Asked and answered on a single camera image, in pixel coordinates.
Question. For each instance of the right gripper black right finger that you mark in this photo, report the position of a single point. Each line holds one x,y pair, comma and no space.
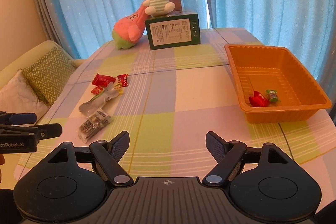
264,184

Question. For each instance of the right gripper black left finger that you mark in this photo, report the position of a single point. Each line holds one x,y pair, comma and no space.
72,182

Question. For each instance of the clear dark snack packet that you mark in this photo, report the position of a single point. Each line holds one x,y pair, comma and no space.
97,121

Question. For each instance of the clear green snack bag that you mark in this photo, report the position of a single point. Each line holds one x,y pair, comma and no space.
99,100

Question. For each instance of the white fluffy cushion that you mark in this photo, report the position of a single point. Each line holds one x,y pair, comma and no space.
18,97

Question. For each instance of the green chevron cushion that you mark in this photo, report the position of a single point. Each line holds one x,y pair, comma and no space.
49,75

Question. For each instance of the beige sofa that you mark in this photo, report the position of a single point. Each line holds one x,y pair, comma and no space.
11,173

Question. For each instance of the red candy in tray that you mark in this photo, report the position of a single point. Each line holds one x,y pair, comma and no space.
258,100

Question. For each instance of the green candy in tray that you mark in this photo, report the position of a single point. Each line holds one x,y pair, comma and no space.
272,96

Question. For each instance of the small red snack packet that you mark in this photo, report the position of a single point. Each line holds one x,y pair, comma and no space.
97,90

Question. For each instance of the large red snack packet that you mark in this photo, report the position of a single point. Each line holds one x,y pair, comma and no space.
102,80

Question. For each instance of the orange plastic tray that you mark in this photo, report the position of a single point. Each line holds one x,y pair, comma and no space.
264,67

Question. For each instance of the red candy bar wrapper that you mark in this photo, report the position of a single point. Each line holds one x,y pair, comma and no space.
122,80

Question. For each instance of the plaid tablecloth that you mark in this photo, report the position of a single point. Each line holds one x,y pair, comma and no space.
173,98

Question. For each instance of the pink starfish plush toy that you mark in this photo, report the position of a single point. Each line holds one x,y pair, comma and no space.
127,31

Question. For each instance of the green cardboard box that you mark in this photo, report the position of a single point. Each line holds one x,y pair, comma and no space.
179,28

